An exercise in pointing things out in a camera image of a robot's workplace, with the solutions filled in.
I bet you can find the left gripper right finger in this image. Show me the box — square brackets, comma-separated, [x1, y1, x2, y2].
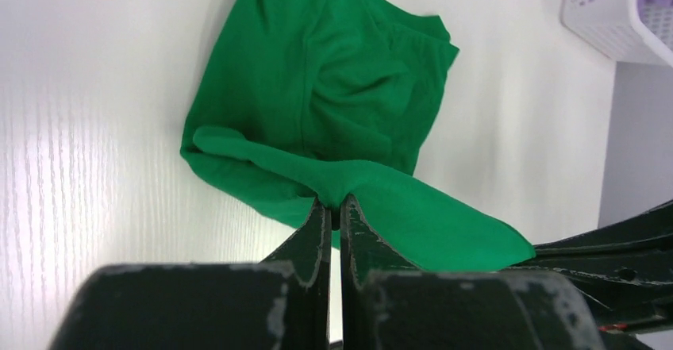
[340, 196, 606, 349]

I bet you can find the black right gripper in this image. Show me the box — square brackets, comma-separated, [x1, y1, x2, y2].
[510, 201, 672, 337]

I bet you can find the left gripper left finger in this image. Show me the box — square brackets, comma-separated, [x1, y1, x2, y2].
[51, 202, 332, 349]

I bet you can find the green t shirt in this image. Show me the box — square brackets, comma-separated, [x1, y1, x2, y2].
[180, 0, 535, 271]

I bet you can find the white plastic basket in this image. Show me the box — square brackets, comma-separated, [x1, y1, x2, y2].
[560, 0, 672, 67]

